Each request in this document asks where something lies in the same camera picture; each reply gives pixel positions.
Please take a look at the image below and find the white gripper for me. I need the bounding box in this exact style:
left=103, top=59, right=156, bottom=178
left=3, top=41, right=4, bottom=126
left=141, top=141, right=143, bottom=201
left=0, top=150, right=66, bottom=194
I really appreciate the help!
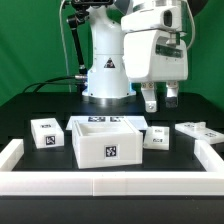
left=124, top=30, right=188, bottom=113

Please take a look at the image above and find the white cabinet door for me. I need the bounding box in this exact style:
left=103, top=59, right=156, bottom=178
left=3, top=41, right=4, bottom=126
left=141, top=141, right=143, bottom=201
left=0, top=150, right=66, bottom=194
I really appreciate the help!
left=175, top=122, right=224, bottom=145
left=143, top=126, right=170, bottom=150

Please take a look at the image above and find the white cabinet body box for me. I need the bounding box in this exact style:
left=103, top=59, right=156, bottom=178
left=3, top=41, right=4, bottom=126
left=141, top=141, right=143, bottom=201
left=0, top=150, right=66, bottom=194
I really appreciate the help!
left=72, top=119, right=143, bottom=169

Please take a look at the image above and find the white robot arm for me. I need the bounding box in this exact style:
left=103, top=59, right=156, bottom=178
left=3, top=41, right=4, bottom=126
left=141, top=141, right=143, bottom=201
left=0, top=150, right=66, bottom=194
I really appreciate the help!
left=83, top=0, right=193, bottom=112

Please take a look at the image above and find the white flat tagged panel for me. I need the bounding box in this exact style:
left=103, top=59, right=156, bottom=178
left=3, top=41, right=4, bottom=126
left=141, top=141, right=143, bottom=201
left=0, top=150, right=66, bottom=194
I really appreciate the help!
left=66, top=116, right=148, bottom=131

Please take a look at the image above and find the small white tagged block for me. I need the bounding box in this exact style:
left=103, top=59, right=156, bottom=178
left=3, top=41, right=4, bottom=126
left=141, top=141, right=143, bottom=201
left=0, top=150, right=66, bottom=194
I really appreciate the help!
left=31, top=118, right=64, bottom=149

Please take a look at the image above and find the black cable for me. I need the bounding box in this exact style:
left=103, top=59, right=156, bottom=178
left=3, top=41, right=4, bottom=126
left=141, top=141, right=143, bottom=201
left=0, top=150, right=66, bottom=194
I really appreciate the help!
left=22, top=75, right=88, bottom=94

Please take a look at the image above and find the white U-shaped boundary frame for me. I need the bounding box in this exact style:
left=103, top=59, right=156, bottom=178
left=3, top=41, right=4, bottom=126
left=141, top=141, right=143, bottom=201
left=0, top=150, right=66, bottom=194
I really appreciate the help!
left=0, top=139, right=224, bottom=196

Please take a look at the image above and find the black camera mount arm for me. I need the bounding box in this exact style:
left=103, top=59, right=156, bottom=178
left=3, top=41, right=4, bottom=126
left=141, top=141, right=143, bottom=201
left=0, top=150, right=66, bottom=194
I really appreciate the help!
left=67, top=0, right=113, bottom=75

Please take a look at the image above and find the grey cable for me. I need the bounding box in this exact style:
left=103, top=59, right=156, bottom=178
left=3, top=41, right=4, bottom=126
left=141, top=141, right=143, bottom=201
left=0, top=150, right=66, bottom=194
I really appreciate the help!
left=58, top=0, right=73, bottom=93

